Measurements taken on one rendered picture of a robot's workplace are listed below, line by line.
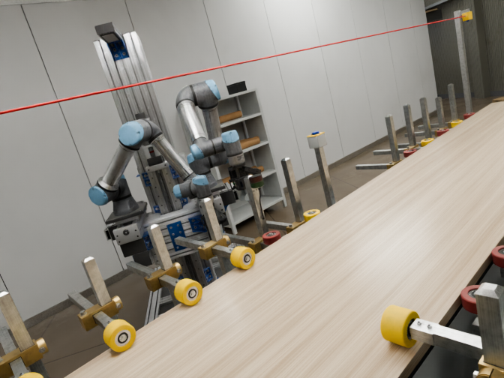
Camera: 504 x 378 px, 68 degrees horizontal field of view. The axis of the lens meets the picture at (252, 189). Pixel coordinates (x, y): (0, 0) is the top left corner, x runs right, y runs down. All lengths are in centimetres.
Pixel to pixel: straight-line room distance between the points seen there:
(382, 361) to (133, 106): 198
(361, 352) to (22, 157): 356
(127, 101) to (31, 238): 205
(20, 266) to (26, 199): 62
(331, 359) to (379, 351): 11
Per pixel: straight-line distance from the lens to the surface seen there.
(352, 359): 95
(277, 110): 552
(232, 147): 171
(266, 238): 165
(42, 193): 407
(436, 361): 114
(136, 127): 199
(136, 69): 246
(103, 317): 137
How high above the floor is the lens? 151
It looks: 14 degrees down
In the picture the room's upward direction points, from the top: 16 degrees counter-clockwise
